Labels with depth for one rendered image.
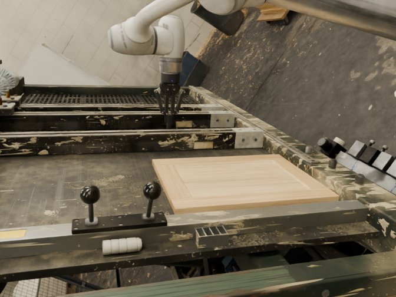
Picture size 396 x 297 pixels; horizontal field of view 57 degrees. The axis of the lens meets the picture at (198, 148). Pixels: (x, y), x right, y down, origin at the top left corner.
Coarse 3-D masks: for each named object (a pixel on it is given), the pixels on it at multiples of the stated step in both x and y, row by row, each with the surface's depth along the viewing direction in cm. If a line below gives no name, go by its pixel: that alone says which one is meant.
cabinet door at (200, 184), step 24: (168, 168) 120; (192, 168) 122; (216, 168) 123; (240, 168) 124; (264, 168) 126; (288, 168) 126; (168, 192) 102; (192, 192) 104; (216, 192) 105; (240, 192) 106; (264, 192) 106; (288, 192) 107; (312, 192) 108
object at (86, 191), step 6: (84, 186) 70; (90, 186) 70; (96, 186) 71; (84, 192) 69; (90, 192) 69; (96, 192) 70; (84, 198) 69; (90, 198) 69; (96, 198) 70; (90, 204) 72; (90, 210) 74; (90, 216) 76; (90, 222) 77; (96, 222) 77
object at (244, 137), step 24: (0, 144) 125; (24, 144) 127; (48, 144) 129; (72, 144) 131; (96, 144) 134; (120, 144) 136; (144, 144) 139; (168, 144) 141; (192, 144) 144; (216, 144) 147; (240, 144) 150
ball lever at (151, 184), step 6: (144, 186) 73; (150, 186) 72; (156, 186) 73; (144, 192) 73; (150, 192) 72; (156, 192) 72; (150, 198) 73; (156, 198) 73; (150, 204) 77; (150, 210) 79; (144, 216) 80; (150, 216) 81
